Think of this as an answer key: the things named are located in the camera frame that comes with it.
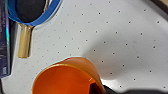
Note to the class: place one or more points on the colourful board game box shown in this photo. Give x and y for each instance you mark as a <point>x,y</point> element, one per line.
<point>4,40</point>

